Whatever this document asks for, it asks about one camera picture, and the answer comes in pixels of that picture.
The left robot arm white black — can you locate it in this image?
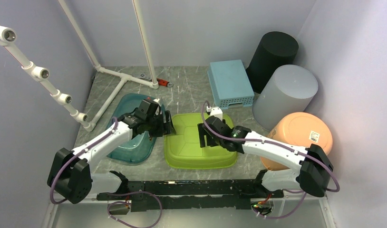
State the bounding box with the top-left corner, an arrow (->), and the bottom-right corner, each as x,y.
47,98 -> 176,204

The black plastic bucket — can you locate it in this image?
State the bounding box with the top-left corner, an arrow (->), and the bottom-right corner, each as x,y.
246,31 -> 299,94

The orange plastic bucket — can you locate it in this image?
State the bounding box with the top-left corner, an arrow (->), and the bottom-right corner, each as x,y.
267,112 -> 333,155

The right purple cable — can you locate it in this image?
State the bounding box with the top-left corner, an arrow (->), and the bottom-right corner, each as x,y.
201,100 -> 340,193

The small red clip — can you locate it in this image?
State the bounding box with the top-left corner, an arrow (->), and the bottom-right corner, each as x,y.
157,78 -> 173,87

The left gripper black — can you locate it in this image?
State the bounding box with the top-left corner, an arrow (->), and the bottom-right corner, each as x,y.
145,110 -> 176,138

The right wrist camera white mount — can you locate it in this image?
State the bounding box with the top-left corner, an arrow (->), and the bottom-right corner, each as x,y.
206,106 -> 223,121

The grey plastic bucket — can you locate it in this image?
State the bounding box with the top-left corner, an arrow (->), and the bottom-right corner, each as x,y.
252,65 -> 319,131

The light blue plastic basket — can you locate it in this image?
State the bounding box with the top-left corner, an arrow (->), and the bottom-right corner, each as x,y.
207,59 -> 254,109

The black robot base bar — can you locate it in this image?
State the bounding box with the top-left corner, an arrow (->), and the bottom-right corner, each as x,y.
96,177 -> 284,212

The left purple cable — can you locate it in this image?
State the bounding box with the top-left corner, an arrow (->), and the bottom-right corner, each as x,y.
49,116 -> 119,205

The aluminium rail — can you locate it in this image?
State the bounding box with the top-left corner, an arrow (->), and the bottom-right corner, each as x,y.
55,179 -> 328,205

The white pvc pipe frame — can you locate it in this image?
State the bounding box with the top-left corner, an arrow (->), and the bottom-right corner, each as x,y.
0,0 -> 159,132

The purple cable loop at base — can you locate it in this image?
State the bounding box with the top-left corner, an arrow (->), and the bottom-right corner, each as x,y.
106,191 -> 163,228

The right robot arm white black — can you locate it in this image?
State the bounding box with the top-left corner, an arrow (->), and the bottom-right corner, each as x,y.
202,116 -> 334,197

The dark green plastic basket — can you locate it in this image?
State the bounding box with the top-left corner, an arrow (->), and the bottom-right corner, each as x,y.
107,93 -> 165,164

